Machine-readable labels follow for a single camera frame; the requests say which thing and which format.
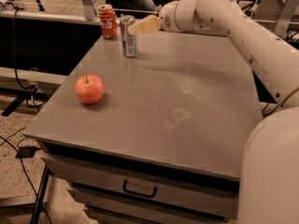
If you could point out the red coca-cola can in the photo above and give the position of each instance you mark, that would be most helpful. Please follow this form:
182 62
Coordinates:
108 21

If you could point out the black drawer handle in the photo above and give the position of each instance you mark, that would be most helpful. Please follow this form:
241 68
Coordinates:
138 190

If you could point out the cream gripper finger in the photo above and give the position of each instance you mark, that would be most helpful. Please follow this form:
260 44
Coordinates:
150 24

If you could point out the silver redbull can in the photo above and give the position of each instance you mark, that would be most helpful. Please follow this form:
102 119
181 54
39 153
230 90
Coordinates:
128 40

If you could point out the red apple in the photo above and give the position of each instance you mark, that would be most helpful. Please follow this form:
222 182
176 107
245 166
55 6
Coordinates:
89 89

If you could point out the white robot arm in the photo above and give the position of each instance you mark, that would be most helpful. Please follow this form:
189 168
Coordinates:
269 166

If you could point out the black power adapter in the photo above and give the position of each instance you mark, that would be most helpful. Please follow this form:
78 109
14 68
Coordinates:
26 152

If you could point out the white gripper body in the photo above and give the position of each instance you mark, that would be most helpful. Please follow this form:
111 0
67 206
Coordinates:
170 19

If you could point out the grey drawer cabinet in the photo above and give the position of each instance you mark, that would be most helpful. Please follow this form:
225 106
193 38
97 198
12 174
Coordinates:
177 117

